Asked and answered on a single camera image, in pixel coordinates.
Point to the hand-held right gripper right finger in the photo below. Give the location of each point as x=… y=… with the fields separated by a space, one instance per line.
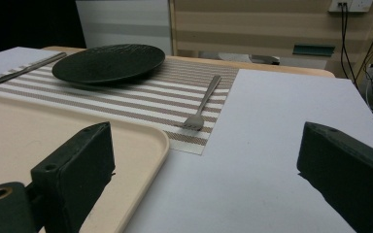
x=349 y=171

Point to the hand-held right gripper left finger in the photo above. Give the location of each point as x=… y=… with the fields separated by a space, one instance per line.
x=74 y=168

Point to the beige plastic tray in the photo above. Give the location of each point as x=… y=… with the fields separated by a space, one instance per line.
x=45 y=132

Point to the silver metal knife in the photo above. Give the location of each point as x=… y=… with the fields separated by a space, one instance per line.
x=22 y=70

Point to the black textured plate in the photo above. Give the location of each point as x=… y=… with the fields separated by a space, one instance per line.
x=110 y=63

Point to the silver metal fork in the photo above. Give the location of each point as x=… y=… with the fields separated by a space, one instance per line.
x=195 y=121

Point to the striped woven placemat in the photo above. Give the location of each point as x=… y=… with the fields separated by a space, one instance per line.
x=142 y=100

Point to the teal green box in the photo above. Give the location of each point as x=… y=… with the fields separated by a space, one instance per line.
x=314 y=50

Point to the grey metal object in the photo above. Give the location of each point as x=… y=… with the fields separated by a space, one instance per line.
x=259 y=59

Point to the white wall socket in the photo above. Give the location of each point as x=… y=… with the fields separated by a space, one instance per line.
x=353 y=5

